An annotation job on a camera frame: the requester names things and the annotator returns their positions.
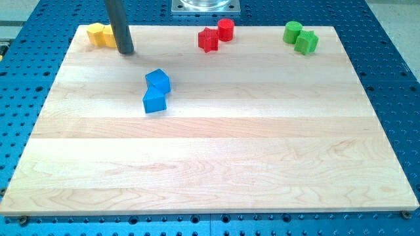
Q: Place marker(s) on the wooden board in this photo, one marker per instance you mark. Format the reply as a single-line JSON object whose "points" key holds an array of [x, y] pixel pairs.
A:
{"points": [[253, 127]]}

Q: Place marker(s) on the blue wedge block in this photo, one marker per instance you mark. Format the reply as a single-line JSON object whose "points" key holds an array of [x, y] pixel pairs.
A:
{"points": [[154, 100]]}

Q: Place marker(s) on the blue cube block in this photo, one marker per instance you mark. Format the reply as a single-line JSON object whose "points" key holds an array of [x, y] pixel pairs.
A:
{"points": [[158, 79]]}

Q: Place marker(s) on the red star block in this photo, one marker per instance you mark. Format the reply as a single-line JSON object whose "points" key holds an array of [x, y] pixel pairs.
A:
{"points": [[208, 40]]}

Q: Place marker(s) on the red cylinder block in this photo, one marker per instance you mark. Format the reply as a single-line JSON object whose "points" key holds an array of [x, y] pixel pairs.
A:
{"points": [[225, 29]]}

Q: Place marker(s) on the green cylinder block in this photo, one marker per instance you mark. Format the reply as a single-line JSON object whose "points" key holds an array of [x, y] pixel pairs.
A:
{"points": [[292, 31]]}

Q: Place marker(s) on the green star block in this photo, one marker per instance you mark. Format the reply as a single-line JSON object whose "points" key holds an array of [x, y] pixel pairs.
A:
{"points": [[306, 42]]}

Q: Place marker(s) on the yellow block behind rod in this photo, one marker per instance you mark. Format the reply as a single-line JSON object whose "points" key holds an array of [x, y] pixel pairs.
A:
{"points": [[108, 36]]}

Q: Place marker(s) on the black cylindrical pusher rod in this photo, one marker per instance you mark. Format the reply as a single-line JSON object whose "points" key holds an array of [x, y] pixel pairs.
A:
{"points": [[120, 26]]}

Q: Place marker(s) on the yellow hexagon block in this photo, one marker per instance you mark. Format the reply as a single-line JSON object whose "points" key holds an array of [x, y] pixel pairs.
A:
{"points": [[95, 34]]}

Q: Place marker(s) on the blue perforated table plate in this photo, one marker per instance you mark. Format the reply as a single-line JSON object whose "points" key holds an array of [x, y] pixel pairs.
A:
{"points": [[36, 54]]}

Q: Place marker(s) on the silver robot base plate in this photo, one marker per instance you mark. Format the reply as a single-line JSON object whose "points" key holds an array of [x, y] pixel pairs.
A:
{"points": [[189, 7]]}

